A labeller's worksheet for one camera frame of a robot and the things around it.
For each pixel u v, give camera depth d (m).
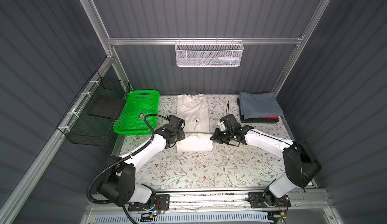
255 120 1.01
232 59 0.90
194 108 1.11
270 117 1.04
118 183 0.42
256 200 0.73
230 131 0.68
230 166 0.86
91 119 0.72
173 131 0.66
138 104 1.16
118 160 0.44
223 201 0.75
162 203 0.72
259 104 1.07
